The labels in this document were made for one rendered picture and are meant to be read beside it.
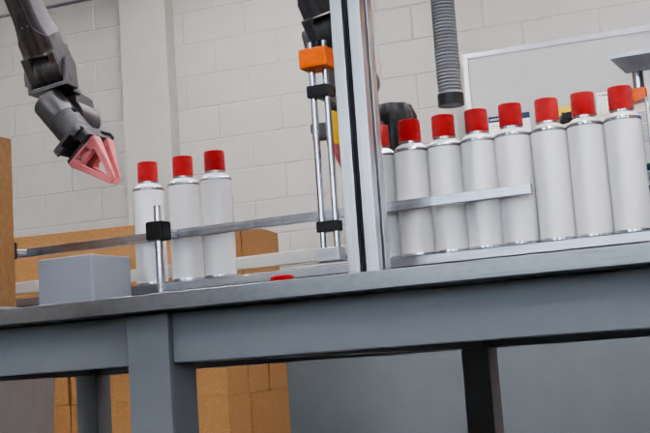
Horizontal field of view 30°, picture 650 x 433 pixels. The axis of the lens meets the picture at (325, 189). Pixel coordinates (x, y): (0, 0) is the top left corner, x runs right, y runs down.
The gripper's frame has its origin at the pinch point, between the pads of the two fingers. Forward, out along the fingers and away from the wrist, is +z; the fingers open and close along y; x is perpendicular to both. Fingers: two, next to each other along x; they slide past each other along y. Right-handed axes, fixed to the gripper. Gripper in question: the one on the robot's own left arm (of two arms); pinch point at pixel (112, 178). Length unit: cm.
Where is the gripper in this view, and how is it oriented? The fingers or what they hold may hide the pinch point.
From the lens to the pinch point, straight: 205.5
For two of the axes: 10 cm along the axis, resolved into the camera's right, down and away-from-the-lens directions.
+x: -6.4, 7.3, 2.2
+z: 6.3, 6.7, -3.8
